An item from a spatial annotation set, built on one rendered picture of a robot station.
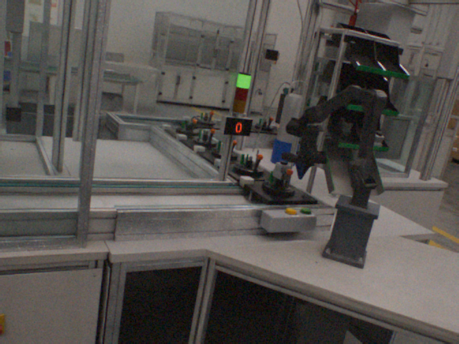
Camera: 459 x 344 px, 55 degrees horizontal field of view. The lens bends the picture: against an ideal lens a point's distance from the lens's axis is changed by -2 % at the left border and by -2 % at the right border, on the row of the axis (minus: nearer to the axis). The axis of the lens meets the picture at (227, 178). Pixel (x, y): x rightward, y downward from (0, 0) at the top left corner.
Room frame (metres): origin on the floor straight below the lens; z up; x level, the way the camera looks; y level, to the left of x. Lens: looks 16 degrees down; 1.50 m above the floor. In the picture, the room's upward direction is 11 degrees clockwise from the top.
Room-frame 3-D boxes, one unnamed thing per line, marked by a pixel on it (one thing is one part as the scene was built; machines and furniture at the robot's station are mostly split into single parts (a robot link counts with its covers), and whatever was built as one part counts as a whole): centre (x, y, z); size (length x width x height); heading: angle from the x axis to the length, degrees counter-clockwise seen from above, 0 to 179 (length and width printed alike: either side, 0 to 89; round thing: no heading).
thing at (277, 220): (1.57, -0.25, 0.93); 0.21 x 0.07 x 0.06; 121
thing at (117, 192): (1.67, 0.05, 0.91); 0.84 x 0.28 x 0.10; 121
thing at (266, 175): (2.02, -0.09, 1.01); 0.24 x 0.24 x 0.13; 31
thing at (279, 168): (1.81, -0.21, 1.06); 0.08 x 0.04 x 0.07; 31
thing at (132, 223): (1.53, -0.06, 0.91); 0.89 x 0.06 x 0.11; 121
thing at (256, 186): (1.80, -0.22, 0.96); 0.24 x 0.24 x 0.02; 31
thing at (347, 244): (1.50, -0.47, 0.96); 0.15 x 0.15 x 0.20; 72
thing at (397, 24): (3.03, -0.83, 1.50); 0.38 x 0.21 x 0.88; 31
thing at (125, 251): (2.18, 0.01, 0.84); 1.50 x 1.41 x 0.03; 121
